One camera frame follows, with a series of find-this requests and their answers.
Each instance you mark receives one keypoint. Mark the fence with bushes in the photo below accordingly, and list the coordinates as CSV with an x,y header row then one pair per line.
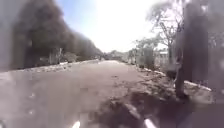
x,y
146,57

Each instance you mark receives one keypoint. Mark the grey asphalt road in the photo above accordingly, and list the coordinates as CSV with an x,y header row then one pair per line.
x,y
83,86

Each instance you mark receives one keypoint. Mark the pale kerb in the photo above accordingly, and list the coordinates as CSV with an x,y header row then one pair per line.
x,y
156,72

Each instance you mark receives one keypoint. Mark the pale stone verge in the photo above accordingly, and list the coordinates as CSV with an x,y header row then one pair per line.
x,y
50,67

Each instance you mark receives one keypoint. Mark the bare branched tree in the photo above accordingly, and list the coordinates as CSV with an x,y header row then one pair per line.
x,y
166,30

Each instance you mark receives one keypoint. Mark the robot's own part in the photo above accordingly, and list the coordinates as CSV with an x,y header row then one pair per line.
x,y
76,124
149,123

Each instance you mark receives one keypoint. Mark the row of trees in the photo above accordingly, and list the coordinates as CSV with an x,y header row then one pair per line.
x,y
43,36

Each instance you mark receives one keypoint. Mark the dark tree trunk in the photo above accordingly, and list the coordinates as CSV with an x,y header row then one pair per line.
x,y
188,50

